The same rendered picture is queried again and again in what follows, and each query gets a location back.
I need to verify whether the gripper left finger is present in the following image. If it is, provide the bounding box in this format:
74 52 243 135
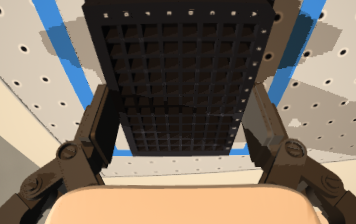
0 84 120 224

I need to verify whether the white perforated base plate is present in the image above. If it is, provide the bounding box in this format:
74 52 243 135
0 0 356 178

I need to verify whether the black well plate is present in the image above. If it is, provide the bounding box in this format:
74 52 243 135
81 0 276 157

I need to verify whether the blue tape outline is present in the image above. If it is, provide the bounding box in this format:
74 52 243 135
32 0 326 156

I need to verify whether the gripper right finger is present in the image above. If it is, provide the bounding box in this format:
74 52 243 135
241 82 356 224

